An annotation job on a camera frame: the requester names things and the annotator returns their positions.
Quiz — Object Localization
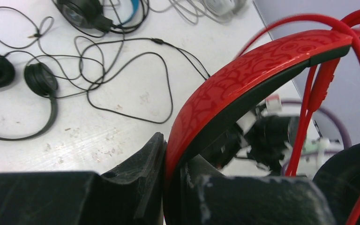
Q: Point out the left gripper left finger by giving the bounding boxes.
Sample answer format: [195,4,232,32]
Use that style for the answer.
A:
[101,132,167,225]

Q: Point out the red black headphones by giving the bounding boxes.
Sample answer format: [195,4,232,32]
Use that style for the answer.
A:
[164,30,352,225]

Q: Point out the white grey headphones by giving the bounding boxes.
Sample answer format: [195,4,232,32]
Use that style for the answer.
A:
[203,0,247,16]

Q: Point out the black blue headphones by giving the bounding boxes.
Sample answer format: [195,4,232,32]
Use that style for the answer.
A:
[52,0,150,38]

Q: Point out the black headset cable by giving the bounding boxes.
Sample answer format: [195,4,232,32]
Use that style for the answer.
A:
[74,37,212,125]

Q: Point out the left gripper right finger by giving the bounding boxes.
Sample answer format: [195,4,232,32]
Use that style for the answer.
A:
[180,155,227,225]

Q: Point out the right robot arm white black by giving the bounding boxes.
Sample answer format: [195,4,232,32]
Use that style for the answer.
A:
[200,103,352,175]

